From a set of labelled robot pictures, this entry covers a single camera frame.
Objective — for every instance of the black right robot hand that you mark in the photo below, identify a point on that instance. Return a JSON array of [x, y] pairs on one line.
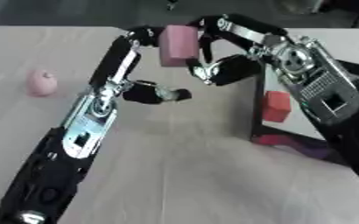
[[233, 67]]

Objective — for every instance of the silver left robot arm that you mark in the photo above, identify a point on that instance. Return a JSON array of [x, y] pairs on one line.
[[60, 151]]

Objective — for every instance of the pink rectangular block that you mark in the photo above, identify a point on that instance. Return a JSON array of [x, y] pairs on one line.
[[178, 45]]

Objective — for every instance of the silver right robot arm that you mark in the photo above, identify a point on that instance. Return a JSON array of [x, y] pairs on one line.
[[325, 102]]

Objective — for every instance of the pink toy peach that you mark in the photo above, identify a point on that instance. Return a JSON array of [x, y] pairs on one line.
[[41, 83]]

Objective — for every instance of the red cube block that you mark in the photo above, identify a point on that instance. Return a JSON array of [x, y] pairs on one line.
[[276, 106]]

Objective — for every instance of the black box with white inside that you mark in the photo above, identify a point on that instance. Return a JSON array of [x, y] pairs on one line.
[[310, 116]]

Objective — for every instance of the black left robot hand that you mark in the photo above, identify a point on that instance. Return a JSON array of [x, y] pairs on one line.
[[113, 61]]

